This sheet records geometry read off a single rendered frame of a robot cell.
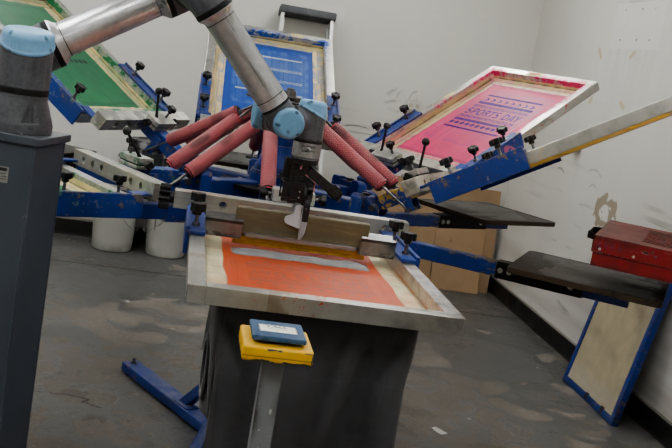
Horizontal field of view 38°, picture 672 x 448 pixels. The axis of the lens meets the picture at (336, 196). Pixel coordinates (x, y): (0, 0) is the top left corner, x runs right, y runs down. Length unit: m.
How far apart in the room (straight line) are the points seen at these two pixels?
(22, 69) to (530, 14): 5.18
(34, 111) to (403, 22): 4.76
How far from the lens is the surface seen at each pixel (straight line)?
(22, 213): 2.23
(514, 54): 6.98
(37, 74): 2.24
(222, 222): 2.51
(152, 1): 2.39
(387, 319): 2.02
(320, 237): 2.55
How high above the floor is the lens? 1.48
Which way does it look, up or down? 8 degrees down
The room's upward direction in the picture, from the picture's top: 10 degrees clockwise
